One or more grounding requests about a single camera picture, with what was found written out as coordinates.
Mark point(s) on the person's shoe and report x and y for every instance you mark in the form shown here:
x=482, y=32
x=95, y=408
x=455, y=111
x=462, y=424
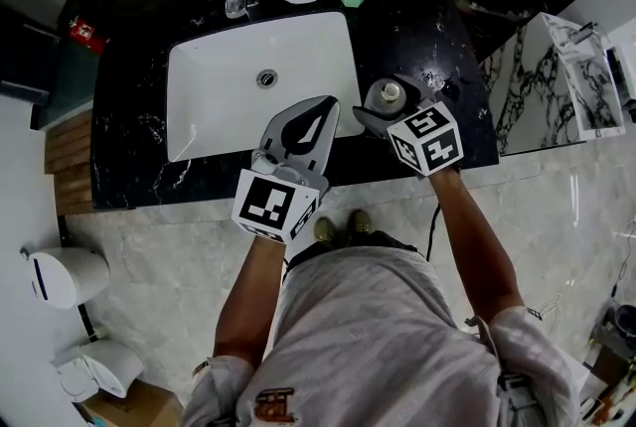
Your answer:
x=361, y=222
x=324, y=230

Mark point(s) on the metal sink drain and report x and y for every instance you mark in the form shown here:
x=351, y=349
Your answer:
x=267, y=78

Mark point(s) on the person's dark trousers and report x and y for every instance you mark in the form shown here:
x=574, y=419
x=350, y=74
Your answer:
x=348, y=243

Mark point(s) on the chrome tap on marble unit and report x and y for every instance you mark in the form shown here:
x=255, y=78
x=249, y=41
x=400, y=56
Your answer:
x=586, y=35

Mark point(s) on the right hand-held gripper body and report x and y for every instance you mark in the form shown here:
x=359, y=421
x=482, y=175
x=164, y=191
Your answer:
x=427, y=139

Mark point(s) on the person's left forearm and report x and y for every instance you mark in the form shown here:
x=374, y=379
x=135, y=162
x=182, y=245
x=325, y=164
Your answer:
x=251, y=296

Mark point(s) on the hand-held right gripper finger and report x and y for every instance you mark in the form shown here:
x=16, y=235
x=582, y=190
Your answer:
x=372, y=119
x=417, y=90

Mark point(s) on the person's right forearm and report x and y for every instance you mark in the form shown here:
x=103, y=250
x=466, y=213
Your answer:
x=472, y=246

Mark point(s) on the grey round bottle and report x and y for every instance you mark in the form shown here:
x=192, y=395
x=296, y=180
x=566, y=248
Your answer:
x=390, y=95

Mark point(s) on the red packet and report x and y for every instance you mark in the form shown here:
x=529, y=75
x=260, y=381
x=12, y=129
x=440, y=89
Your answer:
x=87, y=35

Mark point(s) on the person's left shoe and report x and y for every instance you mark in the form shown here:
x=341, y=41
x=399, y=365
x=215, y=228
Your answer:
x=324, y=230

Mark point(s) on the wooden slat stand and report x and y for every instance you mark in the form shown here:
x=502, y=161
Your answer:
x=69, y=162

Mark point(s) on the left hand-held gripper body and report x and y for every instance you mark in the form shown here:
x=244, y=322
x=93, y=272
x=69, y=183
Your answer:
x=268, y=206

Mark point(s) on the person's right shoe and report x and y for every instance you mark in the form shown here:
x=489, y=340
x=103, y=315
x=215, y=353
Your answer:
x=361, y=222

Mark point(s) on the white veined marble washbasin unit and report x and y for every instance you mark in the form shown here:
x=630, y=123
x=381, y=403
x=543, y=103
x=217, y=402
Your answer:
x=541, y=87

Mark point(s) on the small cardboard box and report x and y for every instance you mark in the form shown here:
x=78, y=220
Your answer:
x=139, y=407

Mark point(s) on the white sink basin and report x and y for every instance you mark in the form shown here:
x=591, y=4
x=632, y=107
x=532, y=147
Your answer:
x=223, y=82

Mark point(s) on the person's grey patterned shirt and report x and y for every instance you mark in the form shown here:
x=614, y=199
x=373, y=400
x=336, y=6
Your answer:
x=367, y=345

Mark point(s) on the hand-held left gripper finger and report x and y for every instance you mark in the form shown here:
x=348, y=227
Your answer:
x=330, y=137
x=272, y=132

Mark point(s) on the black marble sink counter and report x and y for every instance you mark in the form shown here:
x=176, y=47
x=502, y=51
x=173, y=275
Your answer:
x=397, y=42

